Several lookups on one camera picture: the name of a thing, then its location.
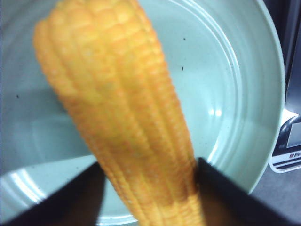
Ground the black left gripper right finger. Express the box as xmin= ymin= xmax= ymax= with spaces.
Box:
xmin=197 ymin=157 xmax=300 ymax=226

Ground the silver digital kitchen scale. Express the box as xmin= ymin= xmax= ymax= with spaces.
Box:
xmin=267 ymin=0 xmax=301 ymax=173

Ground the yellow corn cob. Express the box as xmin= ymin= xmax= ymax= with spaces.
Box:
xmin=33 ymin=0 xmax=206 ymax=226

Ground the green oval plate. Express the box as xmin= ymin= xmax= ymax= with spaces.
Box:
xmin=0 ymin=0 xmax=285 ymax=222

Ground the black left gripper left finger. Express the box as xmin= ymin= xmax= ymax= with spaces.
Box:
xmin=1 ymin=163 xmax=105 ymax=226

